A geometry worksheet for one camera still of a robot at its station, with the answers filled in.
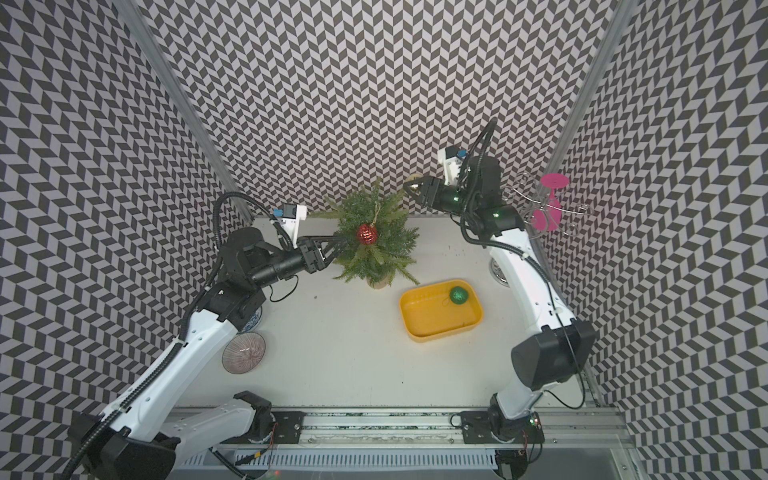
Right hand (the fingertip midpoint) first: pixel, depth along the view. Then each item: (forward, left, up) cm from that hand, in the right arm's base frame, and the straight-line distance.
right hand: (412, 193), depth 70 cm
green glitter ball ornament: (-8, -15, -36) cm, 40 cm away
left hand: (-13, +16, -3) cm, 21 cm away
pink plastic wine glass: (-1, -35, -8) cm, 36 cm away
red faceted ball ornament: (-7, +11, -6) cm, 15 cm away
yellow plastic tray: (-14, -5, -35) cm, 38 cm away
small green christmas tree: (-4, +5, -17) cm, 18 cm away
